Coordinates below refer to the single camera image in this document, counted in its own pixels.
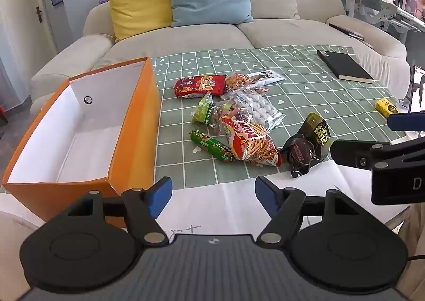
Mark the green checkered tablecloth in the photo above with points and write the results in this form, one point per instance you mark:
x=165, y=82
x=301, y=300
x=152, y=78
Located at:
x=298, y=101

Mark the orange cardboard box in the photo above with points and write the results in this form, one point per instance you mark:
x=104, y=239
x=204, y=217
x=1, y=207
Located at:
x=132, y=141

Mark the red snack packet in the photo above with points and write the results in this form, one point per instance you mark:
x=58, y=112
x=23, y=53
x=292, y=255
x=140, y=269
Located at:
x=199, y=85

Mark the white study desk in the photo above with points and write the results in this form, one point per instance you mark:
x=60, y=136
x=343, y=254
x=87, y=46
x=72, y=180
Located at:
x=381, y=8

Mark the green pea packet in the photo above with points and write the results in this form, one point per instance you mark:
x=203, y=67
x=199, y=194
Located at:
x=202, y=110

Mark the black and gold snack packet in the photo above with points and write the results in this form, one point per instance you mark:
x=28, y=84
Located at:
x=317, y=133

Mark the orange peanut packet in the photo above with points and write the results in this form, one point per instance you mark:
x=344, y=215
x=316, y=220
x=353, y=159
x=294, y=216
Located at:
x=237, y=81

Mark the yellow pillow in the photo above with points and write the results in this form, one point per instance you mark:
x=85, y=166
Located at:
x=139, y=2

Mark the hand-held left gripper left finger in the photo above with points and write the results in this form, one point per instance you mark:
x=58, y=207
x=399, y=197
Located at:
x=161, y=192

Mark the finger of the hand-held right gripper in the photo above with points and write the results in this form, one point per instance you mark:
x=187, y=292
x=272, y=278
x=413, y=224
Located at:
x=348, y=153
x=406, y=121

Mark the black notebook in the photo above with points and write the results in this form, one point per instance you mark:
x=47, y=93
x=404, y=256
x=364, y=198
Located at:
x=345, y=65

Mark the red stick snack bag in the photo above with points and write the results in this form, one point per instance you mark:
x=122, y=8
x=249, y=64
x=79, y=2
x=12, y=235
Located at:
x=252, y=145

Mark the beige sofa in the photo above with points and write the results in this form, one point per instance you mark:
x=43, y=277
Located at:
x=186, y=38

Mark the dark plum packet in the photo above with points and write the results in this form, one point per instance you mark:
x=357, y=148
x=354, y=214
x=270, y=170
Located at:
x=298, y=151

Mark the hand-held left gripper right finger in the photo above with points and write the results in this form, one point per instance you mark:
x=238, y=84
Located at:
x=265, y=193

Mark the green sausage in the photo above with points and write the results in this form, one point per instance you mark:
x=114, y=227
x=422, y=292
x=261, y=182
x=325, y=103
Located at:
x=212, y=148

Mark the clear bag of white candies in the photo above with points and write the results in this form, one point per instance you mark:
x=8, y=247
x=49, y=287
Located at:
x=255, y=106

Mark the clear mixed nut packet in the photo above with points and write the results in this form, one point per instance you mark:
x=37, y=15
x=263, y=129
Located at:
x=219, y=115

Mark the small yellow box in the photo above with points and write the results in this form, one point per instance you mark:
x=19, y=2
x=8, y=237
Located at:
x=386, y=107

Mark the white and black snack packet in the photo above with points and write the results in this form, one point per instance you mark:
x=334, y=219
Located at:
x=267, y=77

